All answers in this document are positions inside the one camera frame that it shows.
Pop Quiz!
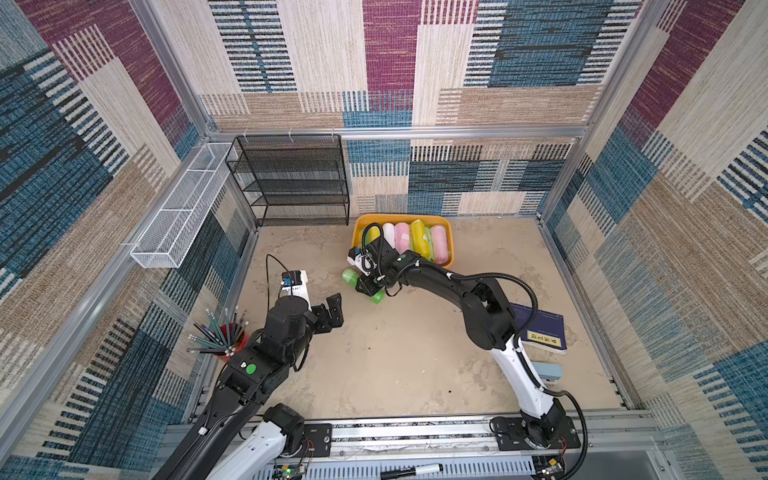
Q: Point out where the small yellow roll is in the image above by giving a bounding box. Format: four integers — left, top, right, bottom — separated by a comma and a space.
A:
366, 226, 381, 243

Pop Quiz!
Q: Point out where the white roll blue end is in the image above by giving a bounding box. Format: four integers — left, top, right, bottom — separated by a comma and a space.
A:
382, 223, 396, 248

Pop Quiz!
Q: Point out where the pink roll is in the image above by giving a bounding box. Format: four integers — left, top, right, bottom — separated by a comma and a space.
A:
431, 225, 450, 265
394, 222, 411, 254

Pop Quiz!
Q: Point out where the light green roll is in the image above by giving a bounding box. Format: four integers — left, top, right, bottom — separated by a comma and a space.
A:
424, 226, 435, 262

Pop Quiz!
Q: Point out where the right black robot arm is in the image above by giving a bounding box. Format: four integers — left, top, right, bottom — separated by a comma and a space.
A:
347, 247, 586, 449

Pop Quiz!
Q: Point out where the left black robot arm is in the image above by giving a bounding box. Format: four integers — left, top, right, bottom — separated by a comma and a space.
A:
154, 293, 344, 479

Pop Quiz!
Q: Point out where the yellow plastic storage box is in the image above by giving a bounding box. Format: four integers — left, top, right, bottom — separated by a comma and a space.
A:
352, 213, 455, 268

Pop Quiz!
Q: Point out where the red pencil cup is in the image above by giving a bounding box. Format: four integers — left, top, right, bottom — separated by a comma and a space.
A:
187, 306, 248, 360

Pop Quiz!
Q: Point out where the black mesh shelf rack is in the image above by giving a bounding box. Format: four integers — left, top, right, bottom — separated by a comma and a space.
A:
226, 134, 351, 227

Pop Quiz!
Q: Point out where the black marker pen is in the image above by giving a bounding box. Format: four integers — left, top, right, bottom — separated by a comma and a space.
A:
380, 463, 444, 480

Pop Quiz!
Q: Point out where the dark blue notebook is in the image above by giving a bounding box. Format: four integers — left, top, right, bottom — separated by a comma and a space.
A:
510, 303, 567, 355

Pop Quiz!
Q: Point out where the light blue stapler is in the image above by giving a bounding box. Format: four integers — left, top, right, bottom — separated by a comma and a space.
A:
532, 362, 564, 383

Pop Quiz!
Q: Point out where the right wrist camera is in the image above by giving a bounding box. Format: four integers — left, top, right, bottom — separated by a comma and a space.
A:
347, 239, 387, 278

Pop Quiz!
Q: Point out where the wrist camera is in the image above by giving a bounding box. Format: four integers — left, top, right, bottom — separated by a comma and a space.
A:
347, 239, 387, 278
279, 270, 311, 305

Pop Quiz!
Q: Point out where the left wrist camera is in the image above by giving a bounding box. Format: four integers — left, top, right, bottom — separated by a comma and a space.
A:
279, 270, 311, 305

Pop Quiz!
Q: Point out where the white wire wall basket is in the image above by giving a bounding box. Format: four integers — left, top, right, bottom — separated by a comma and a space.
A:
131, 143, 231, 269

